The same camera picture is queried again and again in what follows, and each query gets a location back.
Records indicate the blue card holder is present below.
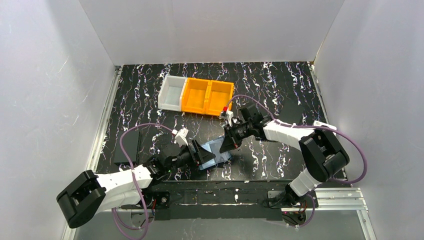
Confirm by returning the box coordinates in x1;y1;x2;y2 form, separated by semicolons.
199;136;231;170

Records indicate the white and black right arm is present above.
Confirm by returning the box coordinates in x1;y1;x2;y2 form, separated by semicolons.
219;105;350;208

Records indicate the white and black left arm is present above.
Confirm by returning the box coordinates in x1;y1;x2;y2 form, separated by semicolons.
56;140;220;229

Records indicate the left orange plastic bin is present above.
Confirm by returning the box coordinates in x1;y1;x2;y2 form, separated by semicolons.
181;77;211;114

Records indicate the orange plastic bin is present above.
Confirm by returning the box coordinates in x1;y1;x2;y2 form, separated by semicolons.
181;77;211;114
205;80;234;116

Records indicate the right orange plastic bin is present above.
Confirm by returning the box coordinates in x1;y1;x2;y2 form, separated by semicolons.
205;80;234;116

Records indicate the white plastic bin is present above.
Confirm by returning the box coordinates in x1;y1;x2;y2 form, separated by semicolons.
157;75;188;112

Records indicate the black flat box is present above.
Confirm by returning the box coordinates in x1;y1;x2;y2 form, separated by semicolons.
113;130;139;167

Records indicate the white rectangular device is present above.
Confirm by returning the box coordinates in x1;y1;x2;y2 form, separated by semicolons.
313;120;337;130

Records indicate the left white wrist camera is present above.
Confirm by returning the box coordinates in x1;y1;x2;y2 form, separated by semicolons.
172;127;189;147

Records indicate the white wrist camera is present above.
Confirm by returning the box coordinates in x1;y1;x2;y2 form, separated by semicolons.
172;127;189;147
218;106;234;127

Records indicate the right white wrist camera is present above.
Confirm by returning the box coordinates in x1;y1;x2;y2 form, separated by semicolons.
218;106;234;127

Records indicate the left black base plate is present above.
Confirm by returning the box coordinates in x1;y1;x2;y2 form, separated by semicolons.
120;191;170;210

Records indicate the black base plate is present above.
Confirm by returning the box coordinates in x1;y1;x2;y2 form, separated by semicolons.
120;191;170;210
262;190;319;210

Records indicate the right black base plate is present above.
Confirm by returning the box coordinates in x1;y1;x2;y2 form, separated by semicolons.
262;190;319;210

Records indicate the aluminium left rail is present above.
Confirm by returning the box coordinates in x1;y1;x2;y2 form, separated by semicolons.
84;65;123;173

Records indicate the aluminium rail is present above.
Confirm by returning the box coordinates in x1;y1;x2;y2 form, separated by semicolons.
67;187;369;213
84;65;123;173

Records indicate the aluminium front rail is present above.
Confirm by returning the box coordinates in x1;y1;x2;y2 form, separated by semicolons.
67;187;369;213

